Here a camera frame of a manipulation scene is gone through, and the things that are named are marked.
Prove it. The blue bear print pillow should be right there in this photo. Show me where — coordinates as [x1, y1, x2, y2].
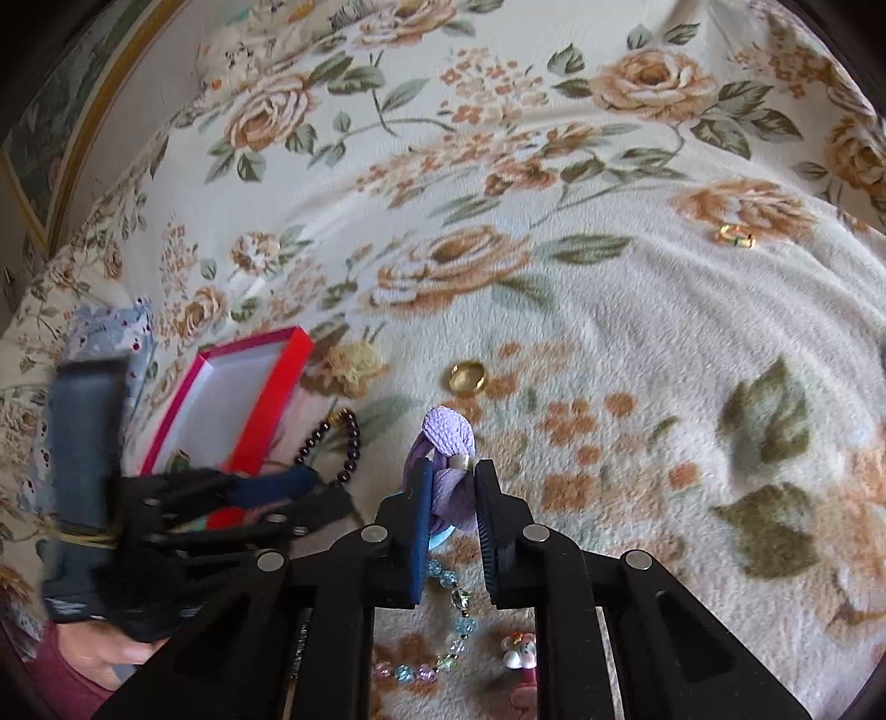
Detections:
[18, 297, 154, 515]

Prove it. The floral cream blanket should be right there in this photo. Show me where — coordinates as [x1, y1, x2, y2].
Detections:
[2, 2, 884, 718]

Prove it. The purple hair tie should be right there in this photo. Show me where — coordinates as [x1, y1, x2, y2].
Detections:
[402, 403, 481, 537]

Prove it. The small gold earring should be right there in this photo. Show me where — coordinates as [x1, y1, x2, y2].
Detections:
[717, 224, 755, 249]

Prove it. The yellow hair clip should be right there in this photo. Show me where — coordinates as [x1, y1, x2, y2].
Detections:
[321, 341, 388, 399]

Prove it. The person's left hand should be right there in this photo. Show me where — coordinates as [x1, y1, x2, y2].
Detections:
[57, 621, 165, 692]

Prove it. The framed landscape painting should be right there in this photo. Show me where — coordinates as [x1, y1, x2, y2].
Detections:
[2, 2, 201, 264]

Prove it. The red shallow box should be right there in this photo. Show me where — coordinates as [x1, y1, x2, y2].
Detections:
[138, 325, 317, 533]

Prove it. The black bead bracelet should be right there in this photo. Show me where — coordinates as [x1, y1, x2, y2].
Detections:
[292, 406, 364, 489]

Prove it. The crystal bead bracelet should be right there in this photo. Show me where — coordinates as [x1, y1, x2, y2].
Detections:
[372, 558, 481, 687]

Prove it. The panda print pillow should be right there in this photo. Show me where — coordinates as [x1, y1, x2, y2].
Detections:
[197, 2, 382, 91]

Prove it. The gold ring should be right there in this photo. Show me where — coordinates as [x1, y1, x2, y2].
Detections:
[446, 358, 490, 398]

